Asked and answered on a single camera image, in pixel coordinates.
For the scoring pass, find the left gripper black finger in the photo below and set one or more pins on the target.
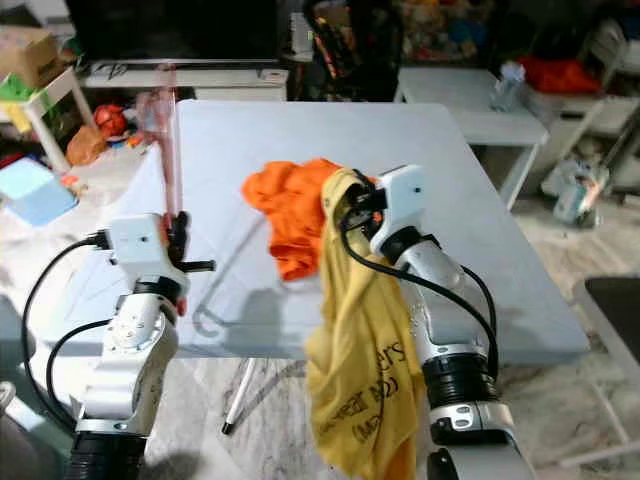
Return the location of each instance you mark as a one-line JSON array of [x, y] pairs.
[[177, 238]]

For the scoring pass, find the pink plastic hanger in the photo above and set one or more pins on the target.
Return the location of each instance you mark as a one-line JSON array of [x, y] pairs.
[[172, 170]]

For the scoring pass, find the yellow shirt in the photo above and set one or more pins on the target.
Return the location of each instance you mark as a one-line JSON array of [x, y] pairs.
[[360, 350]]

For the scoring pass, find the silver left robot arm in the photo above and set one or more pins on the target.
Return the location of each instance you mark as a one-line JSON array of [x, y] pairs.
[[130, 380]]

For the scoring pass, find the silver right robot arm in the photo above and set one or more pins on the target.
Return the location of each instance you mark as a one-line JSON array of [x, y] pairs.
[[450, 340]]

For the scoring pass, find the orange cloth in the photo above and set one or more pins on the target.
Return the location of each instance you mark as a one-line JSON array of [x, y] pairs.
[[285, 210]]

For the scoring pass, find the brown toy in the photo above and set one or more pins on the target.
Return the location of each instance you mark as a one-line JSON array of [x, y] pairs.
[[87, 146]]

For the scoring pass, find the orange ball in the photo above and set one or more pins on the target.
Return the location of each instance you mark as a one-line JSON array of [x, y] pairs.
[[110, 120]]

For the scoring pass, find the low white table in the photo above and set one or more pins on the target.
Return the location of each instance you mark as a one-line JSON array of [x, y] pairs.
[[455, 100]]

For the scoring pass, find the light blue box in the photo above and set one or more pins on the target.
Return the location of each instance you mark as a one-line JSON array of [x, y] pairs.
[[35, 192]]

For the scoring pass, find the black backpack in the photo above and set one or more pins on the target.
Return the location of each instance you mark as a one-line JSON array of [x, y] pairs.
[[355, 50]]

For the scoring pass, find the white TV stand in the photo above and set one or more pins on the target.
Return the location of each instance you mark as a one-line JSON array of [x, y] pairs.
[[210, 82]]

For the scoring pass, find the small white kids table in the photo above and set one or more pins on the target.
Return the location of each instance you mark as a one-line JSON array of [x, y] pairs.
[[60, 100]]

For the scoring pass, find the clear bottle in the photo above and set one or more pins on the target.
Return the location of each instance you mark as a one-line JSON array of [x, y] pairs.
[[507, 88]]

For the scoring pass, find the black television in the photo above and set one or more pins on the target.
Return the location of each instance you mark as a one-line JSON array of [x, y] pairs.
[[170, 30]]

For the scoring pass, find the plastic wrapped pack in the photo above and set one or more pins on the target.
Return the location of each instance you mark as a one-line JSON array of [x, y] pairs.
[[578, 192]]

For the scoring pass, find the bright red cloth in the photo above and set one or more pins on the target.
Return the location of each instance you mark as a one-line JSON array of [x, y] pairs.
[[558, 76]]

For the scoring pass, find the cardboard box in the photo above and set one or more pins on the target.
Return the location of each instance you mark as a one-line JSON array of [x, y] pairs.
[[30, 55]]

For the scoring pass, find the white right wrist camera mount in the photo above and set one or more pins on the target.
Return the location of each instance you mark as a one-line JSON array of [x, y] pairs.
[[405, 200]]

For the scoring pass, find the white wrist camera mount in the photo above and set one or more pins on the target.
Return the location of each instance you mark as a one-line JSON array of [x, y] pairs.
[[140, 252], [405, 200]]

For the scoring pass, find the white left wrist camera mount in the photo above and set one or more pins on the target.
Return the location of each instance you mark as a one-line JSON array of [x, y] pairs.
[[140, 252]]

